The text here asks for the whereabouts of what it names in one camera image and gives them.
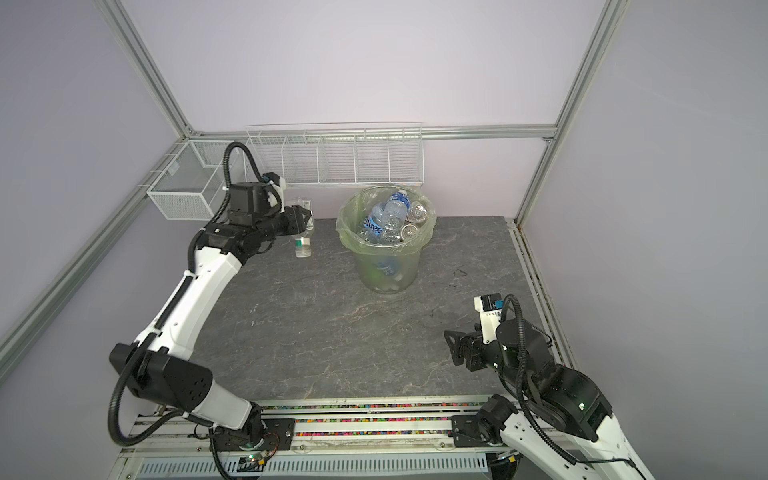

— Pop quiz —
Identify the long white wire shelf basket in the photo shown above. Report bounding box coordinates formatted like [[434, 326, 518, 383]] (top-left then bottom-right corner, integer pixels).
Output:
[[245, 122, 425, 186]]

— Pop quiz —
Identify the blue label bottle back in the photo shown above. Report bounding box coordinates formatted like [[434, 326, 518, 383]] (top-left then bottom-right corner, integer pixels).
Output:
[[383, 190, 411, 224]]

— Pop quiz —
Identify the red label clear bottle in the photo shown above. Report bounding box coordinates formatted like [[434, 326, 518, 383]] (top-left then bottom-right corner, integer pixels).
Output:
[[406, 201, 429, 225]]

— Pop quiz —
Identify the small white mesh basket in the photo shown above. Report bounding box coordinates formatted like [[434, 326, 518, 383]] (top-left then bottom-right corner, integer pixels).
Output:
[[147, 140, 230, 221]]

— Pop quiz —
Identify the clear bottle blue pink label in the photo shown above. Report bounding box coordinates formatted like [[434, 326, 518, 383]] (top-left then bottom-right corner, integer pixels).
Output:
[[358, 202, 385, 244]]

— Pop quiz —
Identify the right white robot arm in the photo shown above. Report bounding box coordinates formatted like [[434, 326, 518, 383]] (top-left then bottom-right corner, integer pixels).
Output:
[[444, 293, 653, 479]]

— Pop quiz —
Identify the green lined mesh waste bin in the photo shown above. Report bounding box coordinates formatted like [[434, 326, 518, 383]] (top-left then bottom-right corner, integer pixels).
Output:
[[336, 184, 436, 295]]

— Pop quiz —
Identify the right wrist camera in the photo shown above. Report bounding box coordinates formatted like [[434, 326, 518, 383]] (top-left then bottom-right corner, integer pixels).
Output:
[[474, 293, 503, 344]]

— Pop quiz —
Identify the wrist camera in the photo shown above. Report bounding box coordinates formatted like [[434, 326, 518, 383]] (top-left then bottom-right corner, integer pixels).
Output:
[[474, 293, 503, 344], [262, 172, 285, 214]]

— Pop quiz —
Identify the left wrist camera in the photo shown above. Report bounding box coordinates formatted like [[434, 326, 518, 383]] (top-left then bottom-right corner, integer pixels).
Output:
[[262, 172, 285, 214]]

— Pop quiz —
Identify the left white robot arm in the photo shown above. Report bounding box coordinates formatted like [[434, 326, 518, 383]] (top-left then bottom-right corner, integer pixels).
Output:
[[107, 141, 312, 450]]

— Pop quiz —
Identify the clear square bottle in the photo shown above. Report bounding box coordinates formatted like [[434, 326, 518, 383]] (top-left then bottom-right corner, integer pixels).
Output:
[[294, 198, 314, 259]]

